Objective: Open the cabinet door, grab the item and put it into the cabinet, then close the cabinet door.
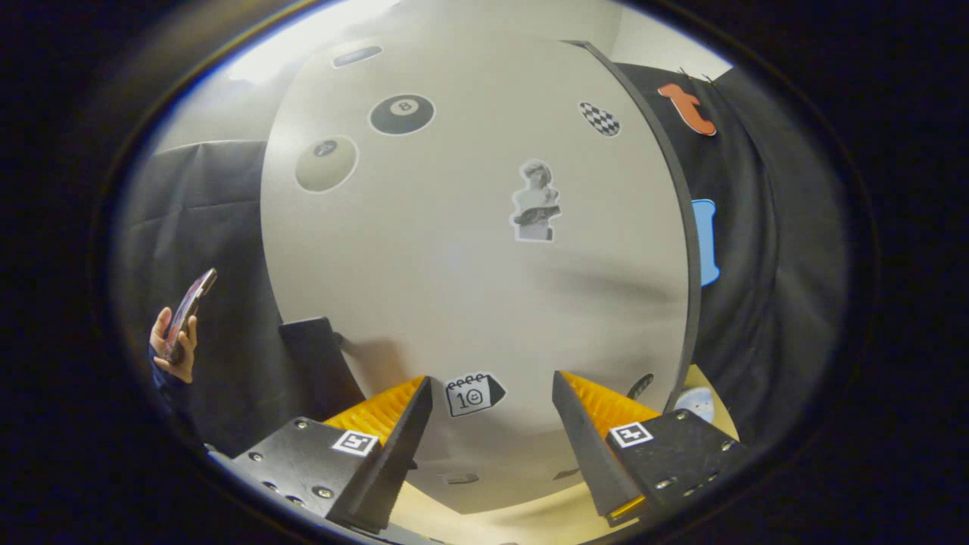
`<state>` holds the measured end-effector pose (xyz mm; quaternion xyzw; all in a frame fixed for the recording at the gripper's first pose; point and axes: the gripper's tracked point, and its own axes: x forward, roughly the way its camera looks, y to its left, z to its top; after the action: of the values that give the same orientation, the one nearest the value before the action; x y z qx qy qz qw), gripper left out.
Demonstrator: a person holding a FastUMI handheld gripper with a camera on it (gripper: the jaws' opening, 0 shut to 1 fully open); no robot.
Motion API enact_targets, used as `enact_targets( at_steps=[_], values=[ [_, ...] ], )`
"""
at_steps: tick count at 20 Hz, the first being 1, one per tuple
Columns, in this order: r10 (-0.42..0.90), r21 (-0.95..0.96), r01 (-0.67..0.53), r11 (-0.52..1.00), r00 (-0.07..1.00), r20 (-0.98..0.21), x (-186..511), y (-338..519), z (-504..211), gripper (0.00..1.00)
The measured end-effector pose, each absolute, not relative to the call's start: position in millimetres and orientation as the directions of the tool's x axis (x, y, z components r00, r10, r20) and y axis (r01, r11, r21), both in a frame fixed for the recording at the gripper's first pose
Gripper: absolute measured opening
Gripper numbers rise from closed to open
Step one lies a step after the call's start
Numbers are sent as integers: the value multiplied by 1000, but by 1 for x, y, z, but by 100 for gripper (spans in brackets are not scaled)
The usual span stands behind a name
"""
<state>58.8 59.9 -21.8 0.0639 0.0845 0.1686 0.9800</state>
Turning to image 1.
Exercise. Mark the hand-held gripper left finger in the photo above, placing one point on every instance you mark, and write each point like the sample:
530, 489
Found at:
397, 462

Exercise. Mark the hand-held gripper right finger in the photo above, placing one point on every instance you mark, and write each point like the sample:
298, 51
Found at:
587, 454

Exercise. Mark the white cabinet door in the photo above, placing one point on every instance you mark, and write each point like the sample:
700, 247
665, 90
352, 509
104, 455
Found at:
454, 288

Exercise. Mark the white and blue plastic packet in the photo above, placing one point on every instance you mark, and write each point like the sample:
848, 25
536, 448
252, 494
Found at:
696, 405

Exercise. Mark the dark grey cabinet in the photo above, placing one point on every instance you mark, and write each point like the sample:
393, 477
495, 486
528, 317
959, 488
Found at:
696, 288

